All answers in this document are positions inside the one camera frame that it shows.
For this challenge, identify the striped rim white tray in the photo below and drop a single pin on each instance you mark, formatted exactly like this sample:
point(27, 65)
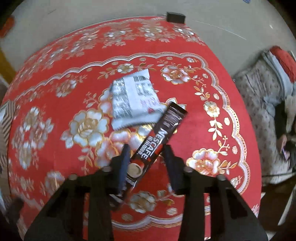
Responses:
point(5, 120)

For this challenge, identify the white and blue snack packet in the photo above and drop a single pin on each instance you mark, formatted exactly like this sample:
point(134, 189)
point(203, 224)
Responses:
point(131, 99)

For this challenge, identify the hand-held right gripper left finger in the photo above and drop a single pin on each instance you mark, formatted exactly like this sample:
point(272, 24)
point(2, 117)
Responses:
point(124, 162)

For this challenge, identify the small black box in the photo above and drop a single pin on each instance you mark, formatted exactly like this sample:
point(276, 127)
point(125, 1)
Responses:
point(176, 17)

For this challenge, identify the red floral tablecloth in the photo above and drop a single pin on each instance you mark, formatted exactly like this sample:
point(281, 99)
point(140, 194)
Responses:
point(69, 69)

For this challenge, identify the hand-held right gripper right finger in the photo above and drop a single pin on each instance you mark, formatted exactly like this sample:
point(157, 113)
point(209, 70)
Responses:
point(170, 162)

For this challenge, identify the person in grey clothes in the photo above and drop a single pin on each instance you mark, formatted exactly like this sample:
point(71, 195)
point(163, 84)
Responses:
point(259, 88)

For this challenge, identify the red packet on floor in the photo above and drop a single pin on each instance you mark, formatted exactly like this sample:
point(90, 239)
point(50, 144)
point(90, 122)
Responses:
point(5, 26)

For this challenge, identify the yellow wooden frame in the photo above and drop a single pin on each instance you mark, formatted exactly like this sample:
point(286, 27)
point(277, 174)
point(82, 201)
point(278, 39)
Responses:
point(4, 64)

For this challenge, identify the black coffee stick packet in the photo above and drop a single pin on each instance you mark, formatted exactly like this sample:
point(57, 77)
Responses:
point(161, 136)

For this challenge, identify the red cushion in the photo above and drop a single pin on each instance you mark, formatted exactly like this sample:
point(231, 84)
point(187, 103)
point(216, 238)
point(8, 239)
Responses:
point(284, 60)

